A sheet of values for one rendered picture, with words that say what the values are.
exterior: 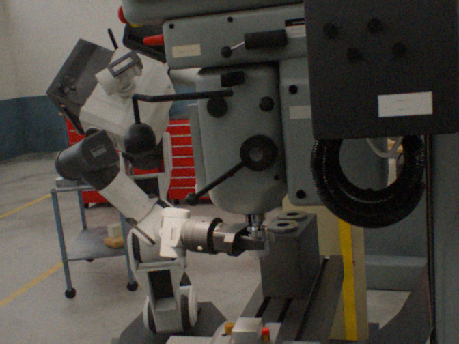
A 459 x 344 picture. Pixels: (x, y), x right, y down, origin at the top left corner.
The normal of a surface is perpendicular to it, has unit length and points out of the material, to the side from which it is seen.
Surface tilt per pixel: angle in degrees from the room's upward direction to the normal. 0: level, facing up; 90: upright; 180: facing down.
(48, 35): 90
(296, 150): 90
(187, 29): 90
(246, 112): 90
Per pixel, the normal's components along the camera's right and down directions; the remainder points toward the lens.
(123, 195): 0.43, 0.11
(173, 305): -0.07, -0.77
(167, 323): 0.04, 0.42
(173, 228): -0.50, -0.14
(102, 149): 0.68, -0.23
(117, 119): -0.04, -0.35
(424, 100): -0.29, 0.22
